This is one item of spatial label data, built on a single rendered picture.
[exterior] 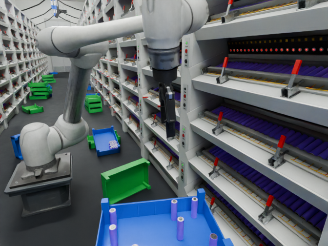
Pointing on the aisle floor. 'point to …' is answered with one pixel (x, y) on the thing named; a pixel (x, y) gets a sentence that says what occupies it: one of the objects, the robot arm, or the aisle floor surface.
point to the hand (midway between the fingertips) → (167, 123)
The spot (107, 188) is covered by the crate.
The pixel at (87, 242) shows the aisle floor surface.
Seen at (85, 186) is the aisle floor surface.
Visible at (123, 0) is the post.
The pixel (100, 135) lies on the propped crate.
